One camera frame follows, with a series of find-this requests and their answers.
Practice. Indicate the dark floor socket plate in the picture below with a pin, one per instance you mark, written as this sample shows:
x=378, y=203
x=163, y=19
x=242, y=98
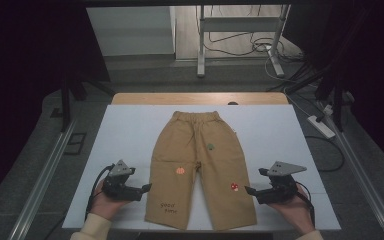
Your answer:
x=75, y=143

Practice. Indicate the white power strip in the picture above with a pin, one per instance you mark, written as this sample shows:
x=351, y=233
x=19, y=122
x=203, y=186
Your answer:
x=320, y=126

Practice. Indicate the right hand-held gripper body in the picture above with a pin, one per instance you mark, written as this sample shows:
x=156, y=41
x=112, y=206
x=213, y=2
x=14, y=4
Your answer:
x=280, y=191

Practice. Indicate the white metal stand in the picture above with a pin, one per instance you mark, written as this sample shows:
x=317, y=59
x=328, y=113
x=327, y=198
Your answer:
x=240, y=24

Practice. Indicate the black metal stand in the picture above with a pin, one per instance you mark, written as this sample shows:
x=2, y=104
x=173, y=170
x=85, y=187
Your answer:
x=338, y=100
x=66, y=100

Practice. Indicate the dark curtain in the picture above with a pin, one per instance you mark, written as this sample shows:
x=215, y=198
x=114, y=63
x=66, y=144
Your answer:
x=373, y=66
x=20, y=83

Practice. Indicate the person's right hand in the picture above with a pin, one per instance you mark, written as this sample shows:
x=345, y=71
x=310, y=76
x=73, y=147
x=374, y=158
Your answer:
x=293, y=213

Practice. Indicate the tan pants with small patches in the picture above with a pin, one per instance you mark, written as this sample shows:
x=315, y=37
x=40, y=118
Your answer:
x=196, y=150

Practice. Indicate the white table cover sheet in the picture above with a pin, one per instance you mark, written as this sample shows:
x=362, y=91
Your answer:
x=120, y=133

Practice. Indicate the white plug adapter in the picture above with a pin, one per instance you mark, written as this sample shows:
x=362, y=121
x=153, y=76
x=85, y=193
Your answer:
x=328, y=110

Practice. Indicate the aluminium floor rail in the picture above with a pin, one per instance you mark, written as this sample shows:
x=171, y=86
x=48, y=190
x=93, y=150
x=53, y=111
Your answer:
x=363, y=180
x=43, y=180

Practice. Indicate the person's left hand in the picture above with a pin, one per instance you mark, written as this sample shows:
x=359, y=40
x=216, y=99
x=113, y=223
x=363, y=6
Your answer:
x=105, y=206

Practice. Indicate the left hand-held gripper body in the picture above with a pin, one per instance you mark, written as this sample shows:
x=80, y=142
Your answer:
x=120, y=188

